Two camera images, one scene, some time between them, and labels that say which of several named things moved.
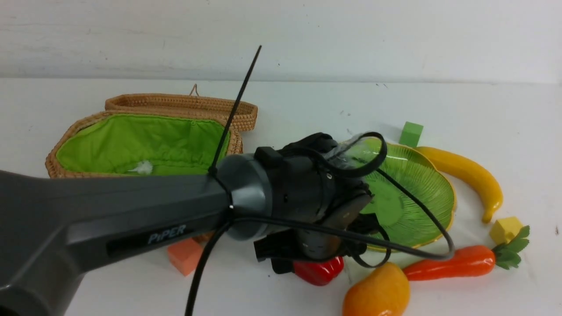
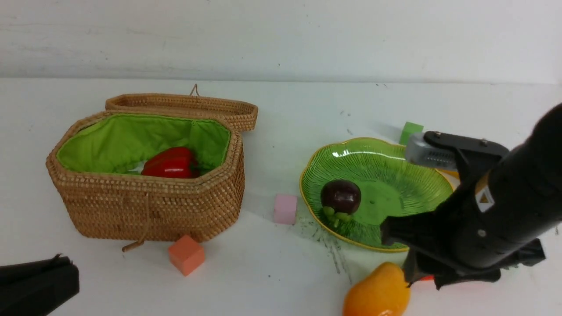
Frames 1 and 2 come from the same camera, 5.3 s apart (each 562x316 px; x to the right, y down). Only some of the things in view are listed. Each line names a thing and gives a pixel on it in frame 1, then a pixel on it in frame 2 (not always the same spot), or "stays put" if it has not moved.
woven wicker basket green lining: x=116 y=144 stays put
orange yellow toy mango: x=384 y=291 stays put
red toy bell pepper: x=321 y=272 → x=177 y=162
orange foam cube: x=185 y=255 stays put
